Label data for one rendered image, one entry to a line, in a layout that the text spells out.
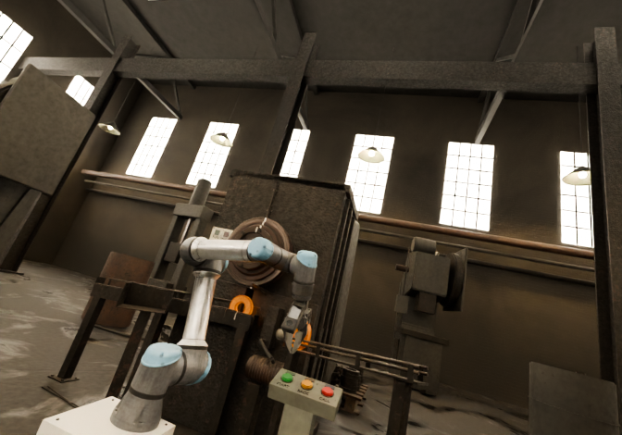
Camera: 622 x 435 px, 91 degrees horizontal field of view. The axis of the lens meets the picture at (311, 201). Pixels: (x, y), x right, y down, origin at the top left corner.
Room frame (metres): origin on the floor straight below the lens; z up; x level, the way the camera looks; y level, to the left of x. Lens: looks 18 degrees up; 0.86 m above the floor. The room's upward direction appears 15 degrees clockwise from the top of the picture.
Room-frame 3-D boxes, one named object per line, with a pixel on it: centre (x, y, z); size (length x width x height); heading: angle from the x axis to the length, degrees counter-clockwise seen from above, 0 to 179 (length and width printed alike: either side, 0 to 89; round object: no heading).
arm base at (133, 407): (1.20, 0.37, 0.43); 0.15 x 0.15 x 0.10
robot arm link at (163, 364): (1.21, 0.36, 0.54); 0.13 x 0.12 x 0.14; 148
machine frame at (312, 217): (2.52, 0.13, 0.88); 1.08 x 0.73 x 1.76; 72
